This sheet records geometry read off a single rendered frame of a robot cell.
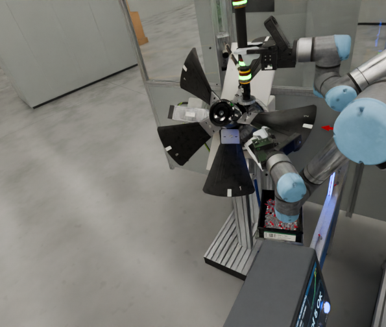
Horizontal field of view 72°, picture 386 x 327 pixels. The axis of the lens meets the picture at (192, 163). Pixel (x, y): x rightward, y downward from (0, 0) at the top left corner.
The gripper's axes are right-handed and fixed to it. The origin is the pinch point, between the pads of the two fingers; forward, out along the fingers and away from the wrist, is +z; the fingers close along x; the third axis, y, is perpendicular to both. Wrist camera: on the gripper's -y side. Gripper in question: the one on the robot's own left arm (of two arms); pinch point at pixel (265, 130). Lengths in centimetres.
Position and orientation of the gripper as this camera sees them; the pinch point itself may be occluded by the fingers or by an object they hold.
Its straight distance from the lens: 108.0
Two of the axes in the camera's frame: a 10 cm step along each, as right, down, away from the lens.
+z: -0.7, -5.9, 8.1
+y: -9.5, 2.8, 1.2
